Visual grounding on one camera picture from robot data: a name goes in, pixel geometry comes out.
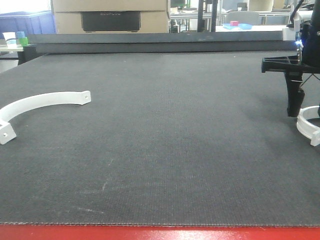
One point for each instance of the white ring pipe clamp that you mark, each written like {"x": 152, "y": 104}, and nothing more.
{"x": 305, "y": 127}

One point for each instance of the white curved pipe clamp half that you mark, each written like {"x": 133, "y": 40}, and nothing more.
{"x": 21, "y": 106}

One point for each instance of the light blue plastic cup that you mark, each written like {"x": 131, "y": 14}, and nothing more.
{"x": 20, "y": 34}

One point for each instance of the white paper cup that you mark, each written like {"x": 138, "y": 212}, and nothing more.
{"x": 10, "y": 38}

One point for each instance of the blue plastic crate on table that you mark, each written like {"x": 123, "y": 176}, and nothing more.
{"x": 31, "y": 23}

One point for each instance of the large cardboard box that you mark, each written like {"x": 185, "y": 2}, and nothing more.
{"x": 111, "y": 16}

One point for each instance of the green plastic cup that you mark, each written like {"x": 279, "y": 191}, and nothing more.
{"x": 23, "y": 41}

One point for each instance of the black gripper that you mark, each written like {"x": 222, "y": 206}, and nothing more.
{"x": 306, "y": 60}

